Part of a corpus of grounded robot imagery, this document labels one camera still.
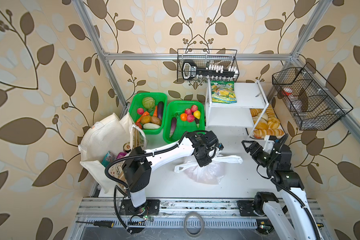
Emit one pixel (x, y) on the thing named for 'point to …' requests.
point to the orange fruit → (183, 116)
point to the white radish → (150, 126)
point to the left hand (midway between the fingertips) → (207, 159)
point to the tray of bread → (268, 125)
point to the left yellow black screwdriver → (101, 223)
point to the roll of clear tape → (189, 215)
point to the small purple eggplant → (173, 126)
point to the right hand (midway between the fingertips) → (246, 147)
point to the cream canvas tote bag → (109, 134)
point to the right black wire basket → (313, 103)
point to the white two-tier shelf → (249, 95)
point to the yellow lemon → (197, 114)
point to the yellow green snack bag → (223, 92)
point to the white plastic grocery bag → (212, 173)
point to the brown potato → (155, 119)
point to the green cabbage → (148, 102)
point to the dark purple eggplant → (160, 109)
